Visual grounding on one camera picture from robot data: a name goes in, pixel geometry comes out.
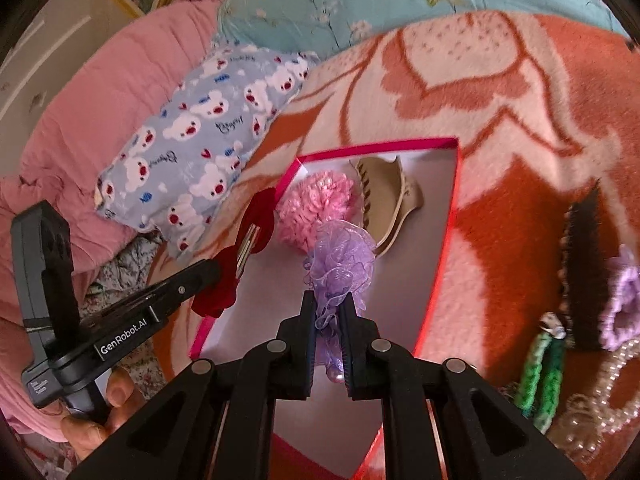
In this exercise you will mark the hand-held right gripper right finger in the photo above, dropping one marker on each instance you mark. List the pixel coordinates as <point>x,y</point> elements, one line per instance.
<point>346,317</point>

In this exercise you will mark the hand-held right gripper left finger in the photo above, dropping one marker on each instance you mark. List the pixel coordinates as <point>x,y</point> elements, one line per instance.
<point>309,317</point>

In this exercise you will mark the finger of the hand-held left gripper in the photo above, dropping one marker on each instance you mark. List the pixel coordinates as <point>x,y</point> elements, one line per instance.
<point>192,280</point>

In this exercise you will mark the purple organza scrunchie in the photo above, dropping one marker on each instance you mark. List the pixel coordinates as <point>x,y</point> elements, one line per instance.
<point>342,260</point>

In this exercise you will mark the red velvet bow hair clip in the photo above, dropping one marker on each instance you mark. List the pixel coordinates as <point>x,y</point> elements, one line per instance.
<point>250,240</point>

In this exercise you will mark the red cardboard box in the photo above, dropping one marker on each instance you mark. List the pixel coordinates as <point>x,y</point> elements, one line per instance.
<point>415,240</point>

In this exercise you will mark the black hair comb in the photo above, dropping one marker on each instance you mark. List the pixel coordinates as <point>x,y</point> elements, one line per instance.
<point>587,270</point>

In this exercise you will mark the person's left hand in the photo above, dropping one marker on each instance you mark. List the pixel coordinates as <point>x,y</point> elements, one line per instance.
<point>100,425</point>

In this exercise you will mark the floral bed sheet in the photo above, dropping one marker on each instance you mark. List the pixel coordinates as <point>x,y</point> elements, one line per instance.
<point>135,265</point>

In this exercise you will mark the pink fluffy scrunchie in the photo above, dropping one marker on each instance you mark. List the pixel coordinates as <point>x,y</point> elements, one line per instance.
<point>312,205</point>

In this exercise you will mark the beige hair claw clip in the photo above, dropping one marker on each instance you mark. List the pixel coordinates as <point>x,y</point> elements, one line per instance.
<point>392,195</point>

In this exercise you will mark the bear print pillow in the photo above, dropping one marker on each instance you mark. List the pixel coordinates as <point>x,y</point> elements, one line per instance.
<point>200,135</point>

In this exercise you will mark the pink quilt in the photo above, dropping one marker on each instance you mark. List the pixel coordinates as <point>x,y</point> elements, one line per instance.
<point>100,85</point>

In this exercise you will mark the orange patterned blanket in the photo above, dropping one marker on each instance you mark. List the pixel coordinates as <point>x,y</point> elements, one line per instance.
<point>500,125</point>

